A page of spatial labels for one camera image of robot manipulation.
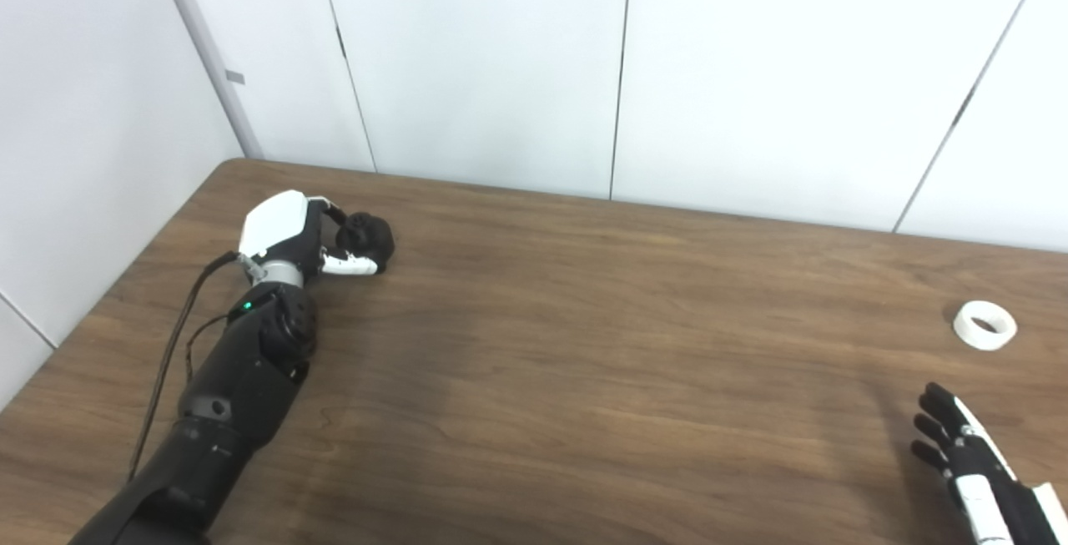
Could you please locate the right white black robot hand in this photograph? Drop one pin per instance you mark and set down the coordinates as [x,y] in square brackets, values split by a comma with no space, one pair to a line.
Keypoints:
[997,495]

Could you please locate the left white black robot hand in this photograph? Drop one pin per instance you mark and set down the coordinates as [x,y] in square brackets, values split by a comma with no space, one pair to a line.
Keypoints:
[271,224]

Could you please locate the round black plastic part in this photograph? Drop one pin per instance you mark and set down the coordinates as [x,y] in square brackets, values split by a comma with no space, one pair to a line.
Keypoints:
[369,236]

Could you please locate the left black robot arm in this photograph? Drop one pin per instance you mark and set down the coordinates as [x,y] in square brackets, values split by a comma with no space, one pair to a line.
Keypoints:
[242,395]

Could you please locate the grey wall corner strip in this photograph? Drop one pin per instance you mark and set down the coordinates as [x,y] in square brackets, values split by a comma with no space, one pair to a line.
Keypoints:
[209,44]

